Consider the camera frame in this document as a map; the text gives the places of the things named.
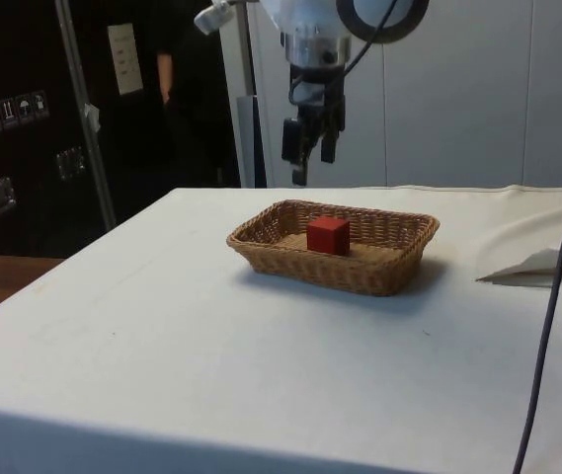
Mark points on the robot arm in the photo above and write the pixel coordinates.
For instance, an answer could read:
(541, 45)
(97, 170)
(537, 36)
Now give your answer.
(305, 20)

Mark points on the red cube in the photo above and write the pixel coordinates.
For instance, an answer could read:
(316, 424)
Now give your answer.
(327, 239)

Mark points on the black cabinet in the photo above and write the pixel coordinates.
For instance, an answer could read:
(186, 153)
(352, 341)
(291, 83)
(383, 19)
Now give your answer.
(24, 163)

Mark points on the brown wicker basket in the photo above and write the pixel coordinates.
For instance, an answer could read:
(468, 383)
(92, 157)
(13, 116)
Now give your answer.
(359, 274)

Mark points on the person in black shirt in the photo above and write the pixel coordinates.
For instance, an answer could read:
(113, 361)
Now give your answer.
(166, 74)

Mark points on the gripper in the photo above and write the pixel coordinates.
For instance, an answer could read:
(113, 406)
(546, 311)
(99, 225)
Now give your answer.
(332, 86)

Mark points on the pale locker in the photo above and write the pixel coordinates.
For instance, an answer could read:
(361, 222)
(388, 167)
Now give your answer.
(557, 123)
(364, 128)

